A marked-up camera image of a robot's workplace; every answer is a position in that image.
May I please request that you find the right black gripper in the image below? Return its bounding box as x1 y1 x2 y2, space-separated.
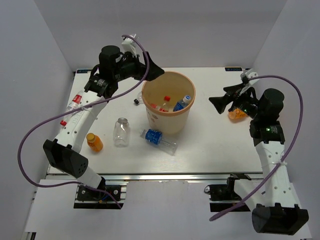
207 83 262 120

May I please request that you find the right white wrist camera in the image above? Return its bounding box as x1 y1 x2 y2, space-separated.
240 68 259 86

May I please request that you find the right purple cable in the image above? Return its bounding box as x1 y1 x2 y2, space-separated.
209 74 304 222

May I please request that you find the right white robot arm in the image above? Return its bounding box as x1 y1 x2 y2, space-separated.
209 84 309 236

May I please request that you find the clear bottle black cap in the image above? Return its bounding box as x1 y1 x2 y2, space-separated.
133 91 144 106

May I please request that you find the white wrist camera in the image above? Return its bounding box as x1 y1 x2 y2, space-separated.
121 37 137 56
240 68 259 86

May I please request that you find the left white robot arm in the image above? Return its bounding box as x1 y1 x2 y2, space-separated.
43 45 164 200

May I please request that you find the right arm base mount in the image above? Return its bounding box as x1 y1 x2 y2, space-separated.
203 173 252 213

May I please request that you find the orange juice bottle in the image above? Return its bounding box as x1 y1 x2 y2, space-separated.
86 133 104 153
228 108 248 123

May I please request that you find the clear capless bottle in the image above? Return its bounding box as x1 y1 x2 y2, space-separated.
113 117 130 148

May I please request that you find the blue label bottle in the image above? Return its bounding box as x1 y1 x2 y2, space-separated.
173 95 192 112
140 129 178 156

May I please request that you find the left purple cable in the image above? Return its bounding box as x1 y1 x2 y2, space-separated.
17 34 152 210

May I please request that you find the purple cable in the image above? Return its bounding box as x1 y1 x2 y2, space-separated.
17 34 152 210
209 74 304 222

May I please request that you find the red cap labelled bottle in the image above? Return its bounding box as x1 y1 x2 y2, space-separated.
150 96 173 112

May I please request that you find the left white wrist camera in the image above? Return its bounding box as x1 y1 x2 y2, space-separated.
121 37 137 56

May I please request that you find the long red label bottle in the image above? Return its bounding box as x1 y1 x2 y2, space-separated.
60 90 84 127

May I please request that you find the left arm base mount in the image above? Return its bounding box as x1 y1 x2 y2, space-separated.
73 179 128 210

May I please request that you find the beige plastic bin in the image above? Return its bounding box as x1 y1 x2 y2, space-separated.
141 71 196 135

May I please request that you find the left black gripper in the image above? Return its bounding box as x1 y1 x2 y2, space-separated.
113 51 164 82

